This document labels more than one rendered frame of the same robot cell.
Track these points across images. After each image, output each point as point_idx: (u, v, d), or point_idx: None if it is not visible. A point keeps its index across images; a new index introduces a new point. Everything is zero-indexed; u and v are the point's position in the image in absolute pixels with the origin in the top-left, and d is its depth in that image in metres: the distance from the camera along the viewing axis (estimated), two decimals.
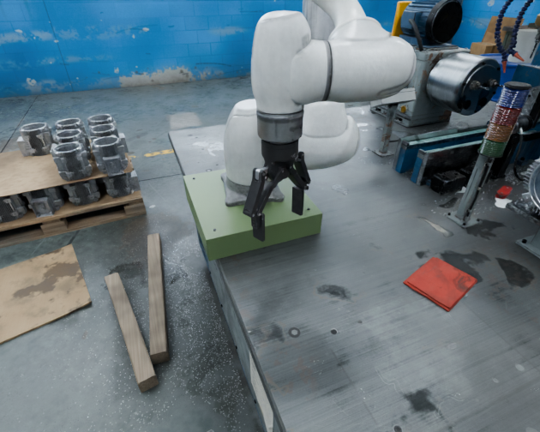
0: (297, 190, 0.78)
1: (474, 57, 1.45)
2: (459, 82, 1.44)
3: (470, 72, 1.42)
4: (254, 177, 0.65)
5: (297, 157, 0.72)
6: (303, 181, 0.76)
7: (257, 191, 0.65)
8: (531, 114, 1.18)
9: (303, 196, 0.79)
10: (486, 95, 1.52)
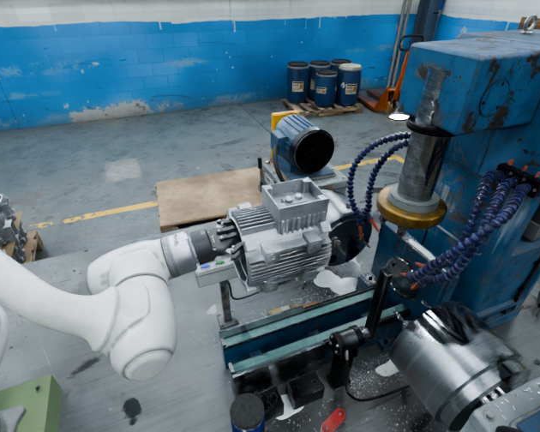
0: None
1: (334, 207, 1.19)
2: None
3: None
4: (240, 254, 0.70)
5: (220, 225, 0.77)
6: None
7: None
8: (367, 324, 0.92)
9: None
10: (357, 245, 1.26)
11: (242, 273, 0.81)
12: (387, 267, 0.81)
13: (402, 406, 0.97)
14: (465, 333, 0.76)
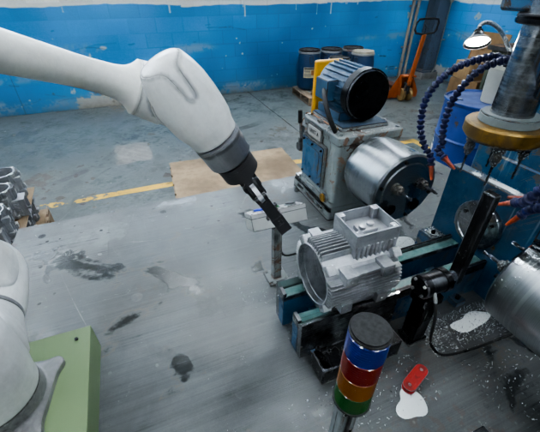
0: None
1: (396, 151, 1.07)
2: (375, 187, 1.06)
3: (387, 174, 1.04)
4: (261, 204, 0.65)
5: None
6: (268, 198, 0.74)
7: (272, 204, 0.67)
8: (454, 266, 0.80)
9: None
10: (417, 196, 1.14)
11: (313, 294, 0.86)
12: (491, 190, 0.69)
13: (489, 363, 0.86)
14: None
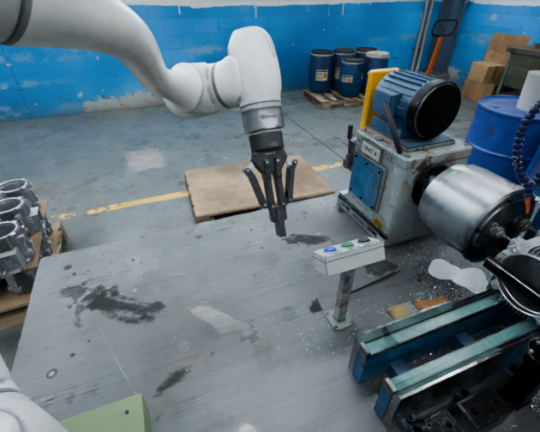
0: (277, 208, 0.76)
1: (494, 184, 0.90)
2: (470, 228, 0.89)
3: (487, 214, 0.87)
4: (247, 177, 0.74)
5: (291, 163, 0.76)
6: (285, 195, 0.75)
7: (254, 185, 0.73)
8: None
9: (285, 215, 0.76)
10: (510, 236, 0.97)
11: (519, 306, 0.84)
12: (488, 262, 0.87)
13: None
14: None
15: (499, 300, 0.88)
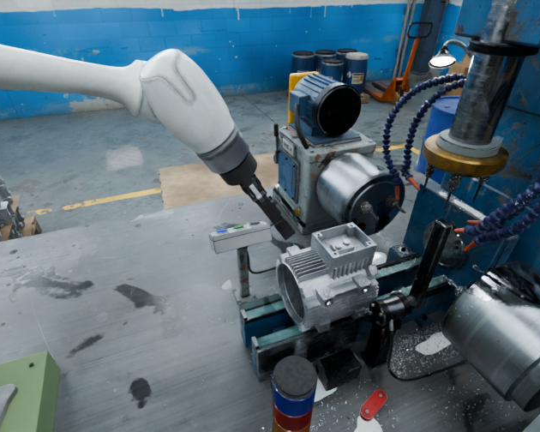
0: None
1: (364, 169, 1.06)
2: (343, 206, 1.05)
3: (355, 194, 1.03)
4: (260, 204, 0.64)
5: None
6: None
7: (273, 205, 0.66)
8: (412, 291, 0.80)
9: None
10: (387, 213, 1.13)
11: (292, 312, 0.87)
12: (443, 219, 0.69)
13: (450, 387, 0.85)
14: None
15: (375, 276, 1.01)
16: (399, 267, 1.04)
